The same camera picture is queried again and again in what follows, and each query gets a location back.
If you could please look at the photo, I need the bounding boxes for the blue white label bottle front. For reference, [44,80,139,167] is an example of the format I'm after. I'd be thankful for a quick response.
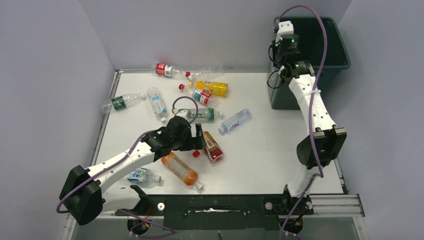
[126,167,162,186]

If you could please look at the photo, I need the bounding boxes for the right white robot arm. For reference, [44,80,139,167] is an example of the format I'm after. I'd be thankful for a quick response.
[275,34,347,214]

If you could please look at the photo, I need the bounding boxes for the slim white label bottle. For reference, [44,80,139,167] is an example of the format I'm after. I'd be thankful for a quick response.
[147,87,168,124]

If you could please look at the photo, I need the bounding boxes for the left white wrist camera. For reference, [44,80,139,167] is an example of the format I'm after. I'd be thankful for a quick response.
[175,109,192,121]

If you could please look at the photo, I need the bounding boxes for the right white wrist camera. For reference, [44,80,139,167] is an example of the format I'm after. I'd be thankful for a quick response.
[274,20,294,43]

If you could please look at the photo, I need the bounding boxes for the dark green plastic bin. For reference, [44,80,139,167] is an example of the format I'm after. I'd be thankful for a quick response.
[267,16,351,110]

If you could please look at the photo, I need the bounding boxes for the red label bottle at back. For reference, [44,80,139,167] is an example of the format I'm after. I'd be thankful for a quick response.
[151,63,191,80]

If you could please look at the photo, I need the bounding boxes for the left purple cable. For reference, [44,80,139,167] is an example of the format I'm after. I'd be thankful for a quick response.
[55,96,200,215]

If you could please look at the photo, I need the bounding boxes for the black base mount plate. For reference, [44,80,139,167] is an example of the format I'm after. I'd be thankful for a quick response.
[123,187,314,231]

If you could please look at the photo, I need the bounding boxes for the purple label clear bottle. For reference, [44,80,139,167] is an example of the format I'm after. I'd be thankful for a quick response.
[218,108,252,135]

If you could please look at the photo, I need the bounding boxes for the red Nongfu label bottle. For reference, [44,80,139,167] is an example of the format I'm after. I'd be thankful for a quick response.
[192,150,200,158]

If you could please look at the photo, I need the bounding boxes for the yellow juice bottle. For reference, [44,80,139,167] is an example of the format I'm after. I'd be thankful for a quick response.
[188,81,229,97]

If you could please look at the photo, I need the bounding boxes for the orange tea bottle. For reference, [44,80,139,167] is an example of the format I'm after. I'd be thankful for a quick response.
[160,152,204,191]

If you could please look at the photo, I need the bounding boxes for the red blue label bottle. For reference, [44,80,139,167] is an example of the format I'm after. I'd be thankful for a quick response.
[178,84,218,108]

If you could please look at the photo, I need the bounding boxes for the green label bottle far left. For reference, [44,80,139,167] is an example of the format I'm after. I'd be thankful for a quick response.
[100,92,146,114]

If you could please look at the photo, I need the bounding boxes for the clear crushed bottle at back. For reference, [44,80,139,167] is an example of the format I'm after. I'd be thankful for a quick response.
[186,65,225,82]

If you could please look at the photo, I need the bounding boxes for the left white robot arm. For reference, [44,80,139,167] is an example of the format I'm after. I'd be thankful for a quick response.
[56,116,206,225]

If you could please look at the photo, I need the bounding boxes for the green tea bottle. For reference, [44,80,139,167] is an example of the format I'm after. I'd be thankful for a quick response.
[177,107,224,124]

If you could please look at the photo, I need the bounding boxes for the gold red energy drink bottle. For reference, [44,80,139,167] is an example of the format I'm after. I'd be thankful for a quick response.
[203,131,225,164]

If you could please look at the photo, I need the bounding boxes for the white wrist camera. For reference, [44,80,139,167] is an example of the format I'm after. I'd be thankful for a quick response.
[175,109,192,121]
[274,20,294,43]

